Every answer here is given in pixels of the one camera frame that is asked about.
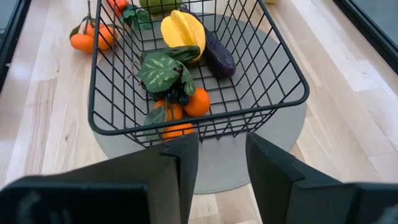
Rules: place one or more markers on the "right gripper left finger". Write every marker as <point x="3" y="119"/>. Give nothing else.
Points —
<point x="93" y="193"/>

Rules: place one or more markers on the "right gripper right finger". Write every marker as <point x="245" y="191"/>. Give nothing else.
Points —
<point x="311" y="202"/>

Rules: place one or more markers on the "orange tangerine cluster with leaves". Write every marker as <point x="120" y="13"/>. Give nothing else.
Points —
<point x="197" y="102"/>
<point x="82" y="42"/>

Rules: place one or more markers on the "black grape bunch with leaf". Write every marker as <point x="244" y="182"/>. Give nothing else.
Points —
<point x="158" y="71"/>

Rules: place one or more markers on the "dark green cucumber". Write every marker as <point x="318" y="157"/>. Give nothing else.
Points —
<point x="183" y="53"/>

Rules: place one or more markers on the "purple eggplant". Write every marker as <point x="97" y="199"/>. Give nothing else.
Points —
<point x="219" y="57"/>

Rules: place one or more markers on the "orange carrot with green top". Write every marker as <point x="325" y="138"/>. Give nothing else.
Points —
<point x="119" y="4"/>

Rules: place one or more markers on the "green pear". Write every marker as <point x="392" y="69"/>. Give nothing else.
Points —
<point x="158" y="5"/>

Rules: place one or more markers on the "round grey mat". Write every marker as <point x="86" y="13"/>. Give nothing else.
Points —
<point x="224" y="168"/>

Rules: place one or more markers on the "black front rail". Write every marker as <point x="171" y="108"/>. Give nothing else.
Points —
<point x="12" y="37"/>

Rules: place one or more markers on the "black aluminium table frame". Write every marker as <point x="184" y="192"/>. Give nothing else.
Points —
<point x="370" y="28"/>

